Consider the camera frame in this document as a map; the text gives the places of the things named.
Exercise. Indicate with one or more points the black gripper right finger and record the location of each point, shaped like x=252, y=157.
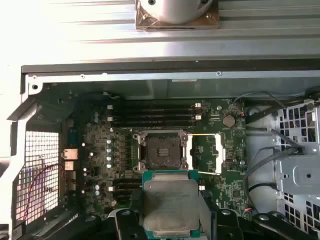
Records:
x=226, y=225

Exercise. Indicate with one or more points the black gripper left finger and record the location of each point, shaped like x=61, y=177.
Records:
x=125, y=225

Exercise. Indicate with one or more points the CPU with silver top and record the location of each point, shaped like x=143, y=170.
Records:
x=170, y=205

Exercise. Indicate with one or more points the black RAM slot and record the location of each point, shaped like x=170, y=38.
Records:
x=152, y=107
x=152, y=117
x=127, y=181
x=127, y=187
x=152, y=112
x=152, y=123

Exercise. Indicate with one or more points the CPU socket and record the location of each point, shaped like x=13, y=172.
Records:
x=162, y=150

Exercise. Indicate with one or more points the silver round capacitor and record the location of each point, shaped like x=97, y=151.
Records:
x=109, y=150
x=109, y=141
x=109, y=165
x=109, y=158

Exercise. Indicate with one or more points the silver USB port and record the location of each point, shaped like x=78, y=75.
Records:
x=70, y=165

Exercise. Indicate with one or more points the green motherboard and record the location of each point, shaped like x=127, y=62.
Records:
x=100, y=140

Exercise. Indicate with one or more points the grey metal disk bay cage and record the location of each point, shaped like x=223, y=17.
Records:
x=300, y=175

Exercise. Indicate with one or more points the silver network port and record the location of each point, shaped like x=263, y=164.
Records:
x=70, y=154

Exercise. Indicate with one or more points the blue video port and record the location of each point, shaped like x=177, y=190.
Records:
x=71, y=138

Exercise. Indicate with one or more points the round silver coin battery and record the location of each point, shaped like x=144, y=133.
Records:
x=228, y=120

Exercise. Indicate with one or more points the black open PC case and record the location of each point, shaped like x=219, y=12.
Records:
x=100, y=68

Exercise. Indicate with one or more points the metal socket cover frame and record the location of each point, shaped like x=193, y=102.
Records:
x=219, y=142

